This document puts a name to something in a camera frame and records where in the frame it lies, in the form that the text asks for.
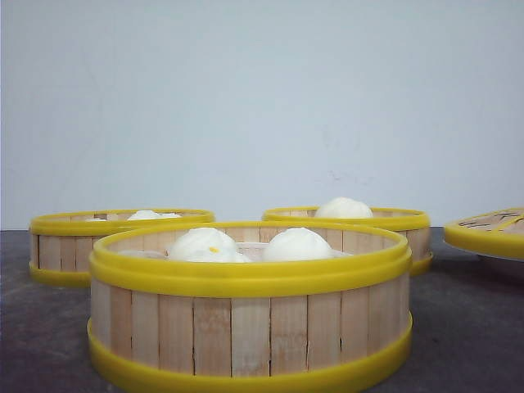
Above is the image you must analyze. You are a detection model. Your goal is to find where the bamboo steamer basket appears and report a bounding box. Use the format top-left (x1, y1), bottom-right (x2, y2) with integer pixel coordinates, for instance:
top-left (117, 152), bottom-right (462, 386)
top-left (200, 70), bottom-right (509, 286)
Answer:
top-left (262, 206), bottom-right (432, 276)
top-left (29, 208), bottom-right (215, 287)
top-left (87, 221), bottom-right (413, 392)

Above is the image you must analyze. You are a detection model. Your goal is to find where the woven bamboo steamer lid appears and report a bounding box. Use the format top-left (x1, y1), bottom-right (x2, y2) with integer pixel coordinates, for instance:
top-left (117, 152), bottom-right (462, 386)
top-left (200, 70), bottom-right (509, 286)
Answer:
top-left (444, 206), bottom-right (523, 260)

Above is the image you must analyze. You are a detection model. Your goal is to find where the white bun front right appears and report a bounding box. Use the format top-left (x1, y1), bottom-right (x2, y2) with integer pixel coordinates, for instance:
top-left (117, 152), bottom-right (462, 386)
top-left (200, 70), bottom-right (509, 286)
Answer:
top-left (263, 228), bottom-right (333, 261)

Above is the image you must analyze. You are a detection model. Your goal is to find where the white bun with yellow dot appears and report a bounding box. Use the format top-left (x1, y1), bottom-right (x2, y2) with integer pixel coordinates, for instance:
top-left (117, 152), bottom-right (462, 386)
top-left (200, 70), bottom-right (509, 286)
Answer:
top-left (167, 228), bottom-right (251, 263)

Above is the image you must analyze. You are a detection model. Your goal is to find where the white bun in right basket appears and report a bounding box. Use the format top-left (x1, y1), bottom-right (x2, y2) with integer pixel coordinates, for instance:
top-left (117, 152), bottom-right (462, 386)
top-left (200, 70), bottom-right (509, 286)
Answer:
top-left (314, 196), bottom-right (373, 219)

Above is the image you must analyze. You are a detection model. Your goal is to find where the white bun in basket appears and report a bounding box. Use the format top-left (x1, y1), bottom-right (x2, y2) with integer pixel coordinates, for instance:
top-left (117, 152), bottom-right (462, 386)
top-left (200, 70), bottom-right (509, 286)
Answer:
top-left (127, 210), bottom-right (181, 221)
top-left (314, 196), bottom-right (373, 219)

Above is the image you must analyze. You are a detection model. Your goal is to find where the white bun in left basket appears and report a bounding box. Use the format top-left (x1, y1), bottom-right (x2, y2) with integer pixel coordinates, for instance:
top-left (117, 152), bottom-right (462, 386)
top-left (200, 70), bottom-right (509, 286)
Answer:
top-left (127, 210), bottom-right (181, 221)

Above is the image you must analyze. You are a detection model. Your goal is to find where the white plate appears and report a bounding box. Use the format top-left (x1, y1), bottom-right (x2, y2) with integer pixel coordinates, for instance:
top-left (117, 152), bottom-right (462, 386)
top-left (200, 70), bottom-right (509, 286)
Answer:
top-left (478, 255), bottom-right (523, 275)

